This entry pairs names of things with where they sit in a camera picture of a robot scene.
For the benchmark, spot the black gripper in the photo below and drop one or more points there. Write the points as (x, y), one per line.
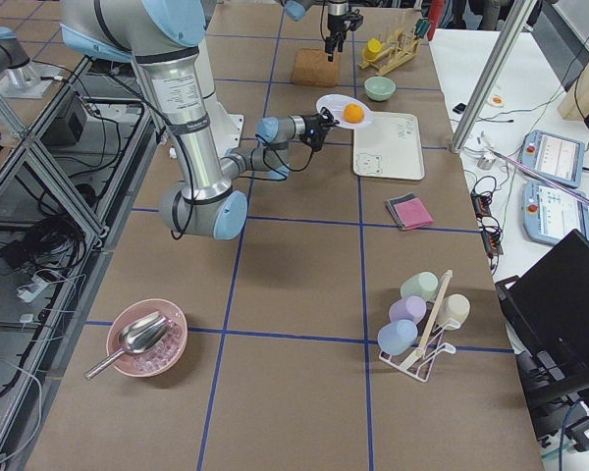
(335, 20)
(308, 124)

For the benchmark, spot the white round plate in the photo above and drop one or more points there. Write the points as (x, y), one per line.
(336, 104)

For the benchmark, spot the orange fruit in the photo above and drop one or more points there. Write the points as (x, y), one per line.
(353, 113)

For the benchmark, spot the cream bear serving tray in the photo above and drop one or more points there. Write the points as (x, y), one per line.
(389, 147)

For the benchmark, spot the wooden cutting board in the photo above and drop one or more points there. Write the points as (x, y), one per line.
(312, 67)

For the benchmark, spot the yellow mug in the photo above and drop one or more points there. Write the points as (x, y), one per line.
(372, 50)

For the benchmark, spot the green bowl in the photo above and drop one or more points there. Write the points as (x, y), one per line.
(379, 89)

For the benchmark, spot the wooden drying rack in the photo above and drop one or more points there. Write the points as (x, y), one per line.
(400, 45)

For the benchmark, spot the grey cloth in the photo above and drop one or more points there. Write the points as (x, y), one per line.
(391, 207)

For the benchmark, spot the pink cloth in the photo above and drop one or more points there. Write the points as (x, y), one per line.
(413, 214)

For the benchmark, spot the green cup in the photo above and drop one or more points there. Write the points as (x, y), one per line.
(423, 284)

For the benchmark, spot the purple cup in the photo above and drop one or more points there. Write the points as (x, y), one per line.
(411, 308)

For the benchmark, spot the beige cup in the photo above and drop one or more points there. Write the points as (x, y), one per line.
(454, 311)

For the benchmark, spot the blue cup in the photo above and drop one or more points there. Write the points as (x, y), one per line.
(397, 336)

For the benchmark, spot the upper teach pendant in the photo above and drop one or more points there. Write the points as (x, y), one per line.
(554, 157)

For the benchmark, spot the teach pendant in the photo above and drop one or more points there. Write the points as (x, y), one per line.
(554, 157)
(549, 214)

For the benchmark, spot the lower teach pendant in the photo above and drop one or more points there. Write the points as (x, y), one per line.
(549, 214)

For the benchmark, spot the metal scoop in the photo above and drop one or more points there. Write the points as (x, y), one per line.
(136, 338)

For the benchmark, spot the pink bowl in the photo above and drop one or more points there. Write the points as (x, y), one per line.
(162, 345)

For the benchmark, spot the black laptop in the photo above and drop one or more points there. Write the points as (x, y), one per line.
(551, 304)

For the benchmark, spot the aluminium frame post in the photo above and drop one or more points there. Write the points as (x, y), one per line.
(517, 19)

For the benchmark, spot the white wire cup rack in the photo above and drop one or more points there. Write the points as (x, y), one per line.
(418, 360)

